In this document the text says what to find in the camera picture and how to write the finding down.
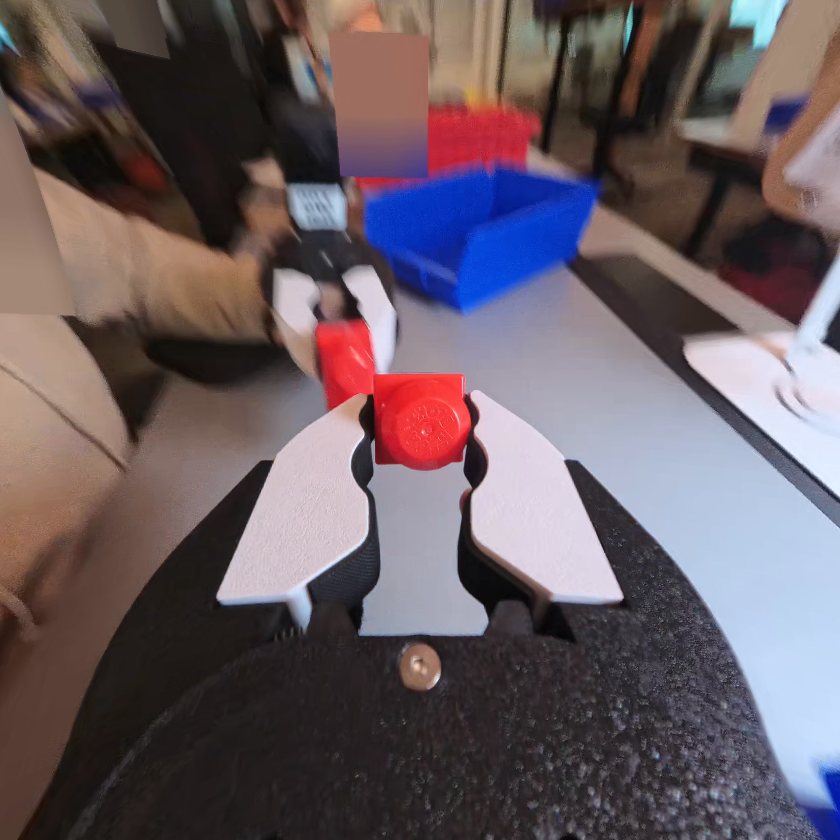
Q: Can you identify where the white document stand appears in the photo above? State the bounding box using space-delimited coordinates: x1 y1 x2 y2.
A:
682 262 840 500

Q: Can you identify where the printed instruction sheet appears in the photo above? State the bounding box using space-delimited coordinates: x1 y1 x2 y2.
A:
784 118 840 204

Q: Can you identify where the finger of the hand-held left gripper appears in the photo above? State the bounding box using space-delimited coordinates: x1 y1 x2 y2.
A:
341 266 399 375
272 268 322 378

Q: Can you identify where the red two-stud mega block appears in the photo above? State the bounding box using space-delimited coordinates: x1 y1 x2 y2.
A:
314 319 378 413

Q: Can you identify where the red plastic bin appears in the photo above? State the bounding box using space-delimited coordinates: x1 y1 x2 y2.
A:
354 105 542 191

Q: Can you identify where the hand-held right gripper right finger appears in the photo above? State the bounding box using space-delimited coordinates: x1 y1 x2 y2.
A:
457 391 624 632

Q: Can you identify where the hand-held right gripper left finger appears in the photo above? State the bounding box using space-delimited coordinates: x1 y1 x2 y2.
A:
217 392 382 632

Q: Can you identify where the black armrest pad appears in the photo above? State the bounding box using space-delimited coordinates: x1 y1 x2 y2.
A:
144 338 296 385

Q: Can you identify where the person's left forearm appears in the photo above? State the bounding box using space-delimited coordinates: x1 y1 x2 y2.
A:
33 171 273 342

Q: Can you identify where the blue plastic bin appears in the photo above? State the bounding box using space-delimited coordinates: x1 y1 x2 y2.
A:
804 761 840 840
363 163 599 312

